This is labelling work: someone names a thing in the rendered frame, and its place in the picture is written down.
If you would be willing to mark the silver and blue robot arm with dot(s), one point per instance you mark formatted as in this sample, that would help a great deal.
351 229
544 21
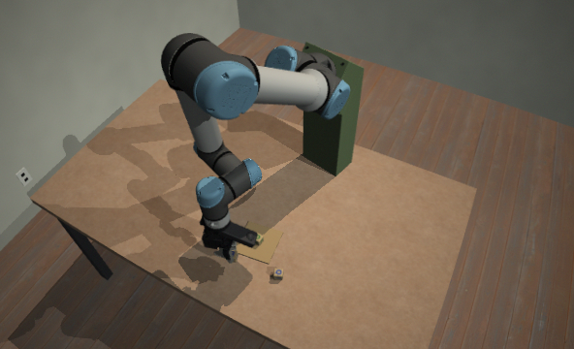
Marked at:
217 83

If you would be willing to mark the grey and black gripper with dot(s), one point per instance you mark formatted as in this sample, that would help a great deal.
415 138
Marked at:
211 239

